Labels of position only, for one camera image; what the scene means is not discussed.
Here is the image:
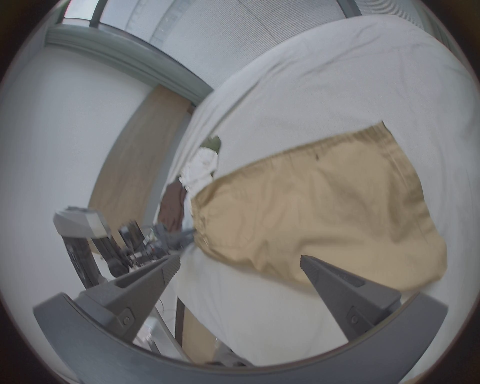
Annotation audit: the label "white garment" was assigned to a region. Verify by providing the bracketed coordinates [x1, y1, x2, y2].
[179, 146, 219, 197]

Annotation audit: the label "bed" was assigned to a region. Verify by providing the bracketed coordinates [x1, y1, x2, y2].
[88, 13, 480, 366]

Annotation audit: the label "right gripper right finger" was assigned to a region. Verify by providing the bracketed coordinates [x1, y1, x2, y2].
[301, 255, 402, 344]

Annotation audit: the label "blue-green curtain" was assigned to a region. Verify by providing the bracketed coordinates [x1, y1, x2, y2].
[420, 5, 452, 51]
[45, 24, 214, 106]

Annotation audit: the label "olive green garment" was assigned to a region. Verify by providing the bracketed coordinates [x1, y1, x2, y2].
[200, 136, 222, 154]

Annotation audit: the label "dark brown garment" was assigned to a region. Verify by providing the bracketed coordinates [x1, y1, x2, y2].
[157, 182, 188, 231]

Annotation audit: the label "tan shorts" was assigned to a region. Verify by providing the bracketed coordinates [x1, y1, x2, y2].
[190, 121, 449, 291]

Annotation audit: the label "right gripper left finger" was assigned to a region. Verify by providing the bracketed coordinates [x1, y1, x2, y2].
[76, 256, 182, 344]

